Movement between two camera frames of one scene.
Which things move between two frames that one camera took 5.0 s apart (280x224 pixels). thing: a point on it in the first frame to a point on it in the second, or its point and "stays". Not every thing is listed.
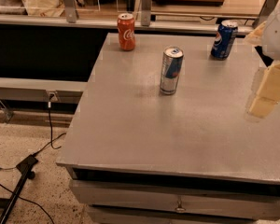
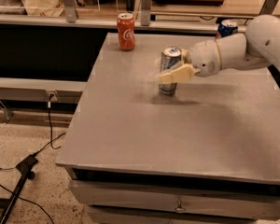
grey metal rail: [113, 22] stays
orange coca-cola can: [126, 31] stays
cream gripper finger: [273, 87] to [184, 74]
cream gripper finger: [255, 36] to [185, 55]
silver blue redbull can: [171, 69] stays
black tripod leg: [24, 167] stays
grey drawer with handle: [186, 201] stays
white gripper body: [278, 36] to [204, 58]
